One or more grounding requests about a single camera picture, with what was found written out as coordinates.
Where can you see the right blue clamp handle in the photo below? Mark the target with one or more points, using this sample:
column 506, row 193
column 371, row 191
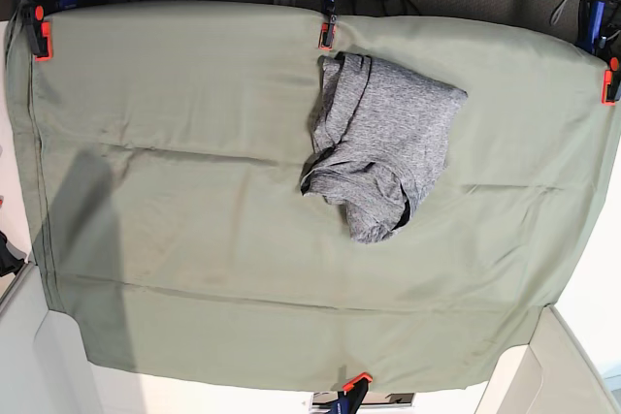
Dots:
column 593, row 21

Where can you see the top centre blue clamp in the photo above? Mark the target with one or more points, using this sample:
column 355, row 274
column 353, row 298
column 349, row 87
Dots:
column 327, row 33

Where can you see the grey heathered T-shirt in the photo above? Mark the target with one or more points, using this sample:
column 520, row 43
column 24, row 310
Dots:
column 379, row 139

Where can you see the left orange black clamp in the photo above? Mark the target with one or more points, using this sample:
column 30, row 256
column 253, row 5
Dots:
column 38, row 31

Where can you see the green table cloth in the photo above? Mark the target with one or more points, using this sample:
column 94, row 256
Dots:
column 160, row 151

